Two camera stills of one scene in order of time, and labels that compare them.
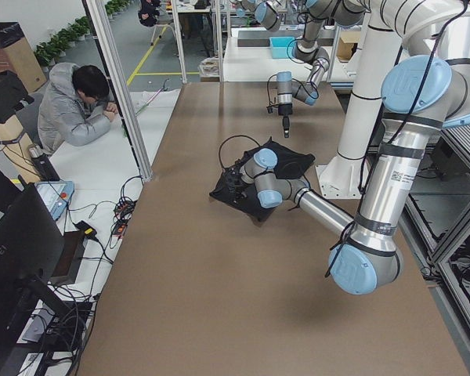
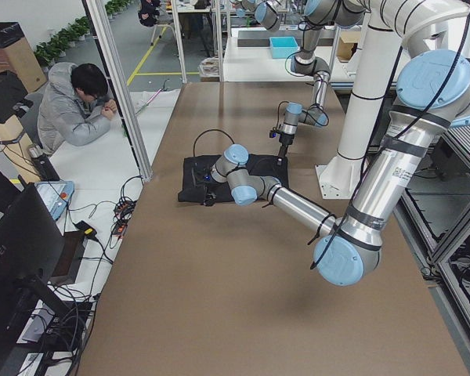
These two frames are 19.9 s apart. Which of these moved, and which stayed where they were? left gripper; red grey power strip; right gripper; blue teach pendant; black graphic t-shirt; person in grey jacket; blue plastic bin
Moved: left gripper; black graphic t-shirt; right gripper
Stayed: person in grey jacket; blue teach pendant; red grey power strip; blue plastic bin
